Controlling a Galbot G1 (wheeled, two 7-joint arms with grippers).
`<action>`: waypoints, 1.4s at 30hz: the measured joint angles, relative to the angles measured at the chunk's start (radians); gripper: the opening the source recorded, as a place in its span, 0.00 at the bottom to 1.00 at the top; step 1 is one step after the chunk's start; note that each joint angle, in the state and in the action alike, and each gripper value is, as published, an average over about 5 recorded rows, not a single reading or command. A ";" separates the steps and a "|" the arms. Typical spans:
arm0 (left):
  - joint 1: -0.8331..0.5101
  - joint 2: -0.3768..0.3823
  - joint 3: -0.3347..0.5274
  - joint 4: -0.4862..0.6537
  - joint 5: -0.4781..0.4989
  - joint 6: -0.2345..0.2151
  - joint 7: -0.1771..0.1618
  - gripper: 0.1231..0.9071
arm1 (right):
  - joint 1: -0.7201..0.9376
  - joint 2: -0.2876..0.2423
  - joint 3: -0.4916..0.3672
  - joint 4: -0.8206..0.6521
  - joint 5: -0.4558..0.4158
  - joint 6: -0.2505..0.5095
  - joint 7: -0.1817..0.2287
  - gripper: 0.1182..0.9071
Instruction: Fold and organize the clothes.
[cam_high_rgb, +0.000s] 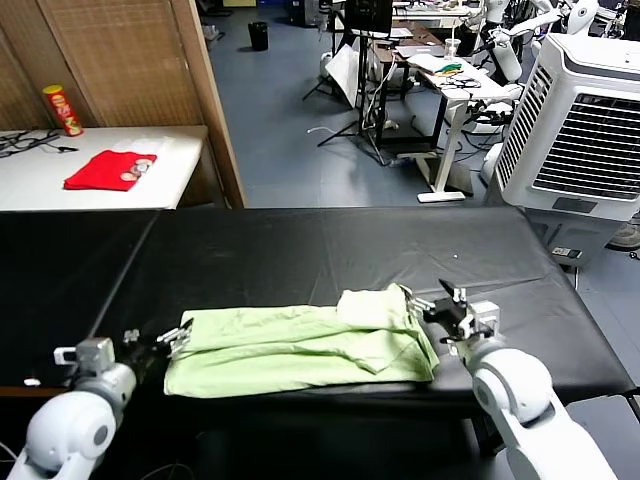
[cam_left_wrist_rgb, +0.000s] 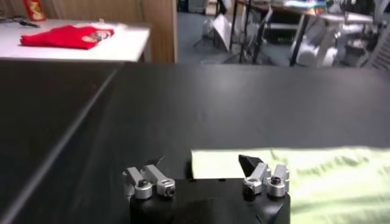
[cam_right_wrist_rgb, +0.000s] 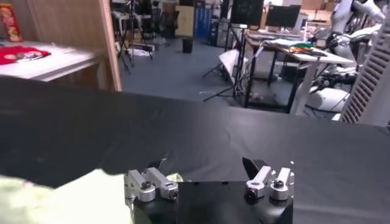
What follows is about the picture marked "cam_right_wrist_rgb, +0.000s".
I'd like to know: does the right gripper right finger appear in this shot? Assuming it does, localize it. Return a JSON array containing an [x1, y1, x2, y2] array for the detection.
[[242, 156, 296, 201]]

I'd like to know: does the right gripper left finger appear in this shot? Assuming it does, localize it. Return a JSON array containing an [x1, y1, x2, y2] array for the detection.
[[123, 158, 180, 203]]

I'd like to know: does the light green printed t-shirt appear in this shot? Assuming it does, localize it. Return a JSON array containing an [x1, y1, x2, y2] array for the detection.
[[0, 169, 183, 224]]

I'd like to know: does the black table cover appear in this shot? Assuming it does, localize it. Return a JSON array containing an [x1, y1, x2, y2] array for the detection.
[[0, 75, 390, 224]]

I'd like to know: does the black tripod stand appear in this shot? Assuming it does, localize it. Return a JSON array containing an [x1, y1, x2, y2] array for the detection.
[[202, 24, 247, 103]]

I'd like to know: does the white reflector board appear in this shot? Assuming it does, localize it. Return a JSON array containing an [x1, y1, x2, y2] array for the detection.
[[218, 48, 241, 85]]

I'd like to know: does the white standing desk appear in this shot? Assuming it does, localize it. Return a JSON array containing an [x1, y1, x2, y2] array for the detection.
[[246, 33, 356, 115]]

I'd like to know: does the green yellow cloth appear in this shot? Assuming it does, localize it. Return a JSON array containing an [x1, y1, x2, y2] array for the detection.
[[288, 42, 314, 55]]

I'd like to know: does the black trash bin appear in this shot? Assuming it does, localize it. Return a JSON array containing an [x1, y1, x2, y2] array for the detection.
[[182, 36, 194, 54]]

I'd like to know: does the white air cooler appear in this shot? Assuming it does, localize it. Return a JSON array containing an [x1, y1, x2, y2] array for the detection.
[[331, 15, 390, 127]]

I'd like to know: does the white side table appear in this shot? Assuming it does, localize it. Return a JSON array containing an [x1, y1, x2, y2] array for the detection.
[[0, 41, 106, 91]]

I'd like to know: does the black computer monitor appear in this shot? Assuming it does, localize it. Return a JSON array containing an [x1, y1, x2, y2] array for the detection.
[[265, 4, 302, 29]]

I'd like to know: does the black screen on stand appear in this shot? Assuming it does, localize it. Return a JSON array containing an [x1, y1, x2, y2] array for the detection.
[[230, 0, 265, 27]]

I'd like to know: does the white humanoid robot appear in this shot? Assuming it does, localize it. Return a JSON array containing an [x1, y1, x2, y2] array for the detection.
[[325, 0, 385, 61]]

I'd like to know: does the wooden folding screen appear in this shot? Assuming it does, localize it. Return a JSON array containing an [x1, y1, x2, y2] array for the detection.
[[12, 0, 123, 92]]

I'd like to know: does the folded red t-shirt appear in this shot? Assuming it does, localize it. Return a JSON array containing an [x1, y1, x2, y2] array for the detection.
[[0, 45, 52, 66]]

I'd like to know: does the red chips can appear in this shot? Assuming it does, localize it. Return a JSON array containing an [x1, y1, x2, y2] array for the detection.
[[0, 2, 24, 43]]

